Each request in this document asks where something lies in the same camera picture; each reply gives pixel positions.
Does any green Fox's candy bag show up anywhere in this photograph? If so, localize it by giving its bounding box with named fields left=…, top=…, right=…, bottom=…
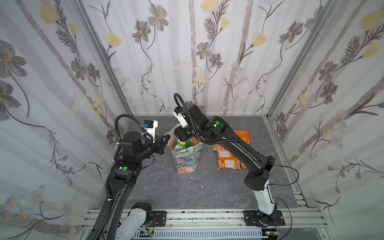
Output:
left=174, top=138, right=195, bottom=151

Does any floral white paper bag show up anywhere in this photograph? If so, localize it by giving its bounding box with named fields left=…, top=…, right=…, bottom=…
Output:
left=169, top=124, right=203, bottom=174

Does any orange mango candy bag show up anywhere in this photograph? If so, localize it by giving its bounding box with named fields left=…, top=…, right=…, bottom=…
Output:
left=212, top=144, right=226, bottom=152
left=217, top=150, right=247, bottom=170

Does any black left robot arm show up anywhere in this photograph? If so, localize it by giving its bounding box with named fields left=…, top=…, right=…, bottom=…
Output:
left=87, top=114, right=171, bottom=240

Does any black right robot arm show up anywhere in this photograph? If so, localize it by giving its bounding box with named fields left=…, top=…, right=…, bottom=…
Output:
left=174, top=93, right=278, bottom=228

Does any small orange snack packet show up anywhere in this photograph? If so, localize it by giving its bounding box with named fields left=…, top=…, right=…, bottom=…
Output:
left=235, top=130, right=252, bottom=145

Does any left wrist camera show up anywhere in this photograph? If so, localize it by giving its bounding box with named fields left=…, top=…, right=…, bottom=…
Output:
left=142, top=120, right=158, bottom=143

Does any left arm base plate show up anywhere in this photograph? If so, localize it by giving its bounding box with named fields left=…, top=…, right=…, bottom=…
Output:
left=150, top=211, right=167, bottom=228

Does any white vented cable duct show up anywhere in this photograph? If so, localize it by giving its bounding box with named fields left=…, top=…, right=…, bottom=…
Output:
left=132, top=229, right=268, bottom=240

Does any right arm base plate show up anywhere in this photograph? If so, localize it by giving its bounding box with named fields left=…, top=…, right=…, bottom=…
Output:
left=244, top=210, right=286, bottom=228

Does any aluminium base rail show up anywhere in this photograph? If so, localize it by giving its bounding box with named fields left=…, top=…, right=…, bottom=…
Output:
left=80, top=191, right=334, bottom=240

